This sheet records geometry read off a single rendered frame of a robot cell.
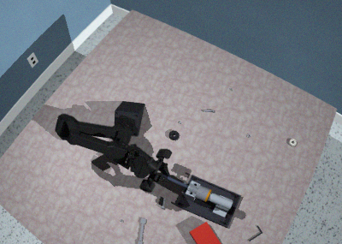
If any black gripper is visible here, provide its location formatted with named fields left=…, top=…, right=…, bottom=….
left=139, top=149, right=172, bottom=193

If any red rectangular block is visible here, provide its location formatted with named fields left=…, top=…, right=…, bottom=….
left=190, top=222, right=221, bottom=244

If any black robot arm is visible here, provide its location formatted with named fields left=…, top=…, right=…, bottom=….
left=55, top=114, right=150, bottom=178

